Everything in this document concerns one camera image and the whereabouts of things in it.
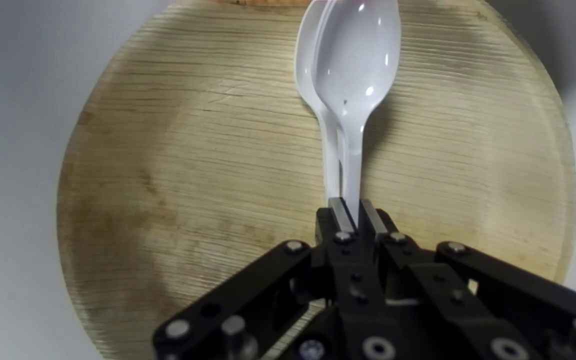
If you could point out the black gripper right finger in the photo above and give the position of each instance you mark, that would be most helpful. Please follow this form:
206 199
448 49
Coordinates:
475 304

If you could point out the white plastic spoon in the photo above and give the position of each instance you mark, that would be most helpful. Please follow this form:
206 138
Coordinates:
344 65

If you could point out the round wooden plate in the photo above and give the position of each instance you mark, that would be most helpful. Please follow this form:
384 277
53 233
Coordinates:
194 155

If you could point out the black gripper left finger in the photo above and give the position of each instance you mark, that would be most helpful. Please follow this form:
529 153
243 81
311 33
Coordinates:
249 313

